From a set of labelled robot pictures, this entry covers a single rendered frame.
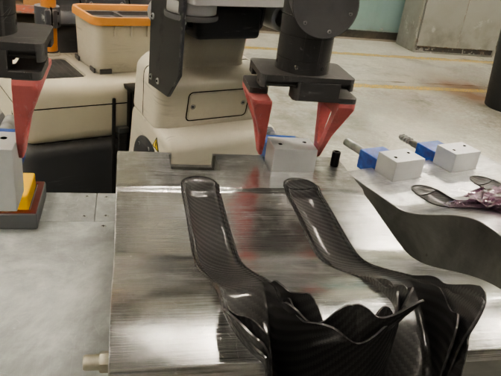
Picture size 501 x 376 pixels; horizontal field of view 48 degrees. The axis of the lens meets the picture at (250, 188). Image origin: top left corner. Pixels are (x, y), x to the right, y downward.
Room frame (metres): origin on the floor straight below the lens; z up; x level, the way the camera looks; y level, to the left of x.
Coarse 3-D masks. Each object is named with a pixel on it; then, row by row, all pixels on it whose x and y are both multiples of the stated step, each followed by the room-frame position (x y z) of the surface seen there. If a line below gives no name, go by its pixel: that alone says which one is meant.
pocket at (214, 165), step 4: (212, 156) 0.58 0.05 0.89; (212, 160) 0.58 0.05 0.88; (216, 160) 0.58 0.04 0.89; (172, 164) 0.58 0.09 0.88; (176, 164) 0.58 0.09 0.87; (180, 164) 0.58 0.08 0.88; (184, 164) 0.58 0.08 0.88; (212, 164) 0.58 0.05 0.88; (216, 164) 0.57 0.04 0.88; (172, 168) 0.57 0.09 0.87; (176, 168) 0.57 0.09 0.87; (180, 168) 0.58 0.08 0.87; (184, 168) 0.58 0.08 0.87; (188, 168) 0.58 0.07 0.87; (192, 168) 0.58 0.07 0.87; (196, 168) 0.58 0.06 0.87; (200, 168) 0.58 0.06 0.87; (204, 168) 0.58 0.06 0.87; (208, 168) 0.58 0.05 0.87; (212, 168) 0.58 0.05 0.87; (216, 168) 0.57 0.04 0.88
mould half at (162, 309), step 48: (144, 192) 0.48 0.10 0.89; (240, 192) 0.51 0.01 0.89; (336, 192) 0.53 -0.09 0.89; (144, 240) 0.40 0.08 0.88; (240, 240) 0.42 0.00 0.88; (288, 240) 0.43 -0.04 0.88; (384, 240) 0.45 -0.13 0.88; (144, 288) 0.28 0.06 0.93; (192, 288) 0.28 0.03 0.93; (288, 288) 0.30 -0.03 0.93; (336, 288) 0.30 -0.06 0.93; (144, 336) 0.23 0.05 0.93; (192, 336) 0.23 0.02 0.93; (480, 336) 0.27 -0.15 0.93
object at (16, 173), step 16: (0, 128) 0.44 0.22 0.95; (0, 144) 0.39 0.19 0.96; (0, 160) 0.38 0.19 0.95; (16, 160) 0.39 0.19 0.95; (0, 176) 0.38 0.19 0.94; (16, 176) 0.39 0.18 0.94; (0, 192) 0.38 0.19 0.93; (16, 192) 0.38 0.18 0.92; (0, 208) 0.38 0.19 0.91; (16, 208) 0.38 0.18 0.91
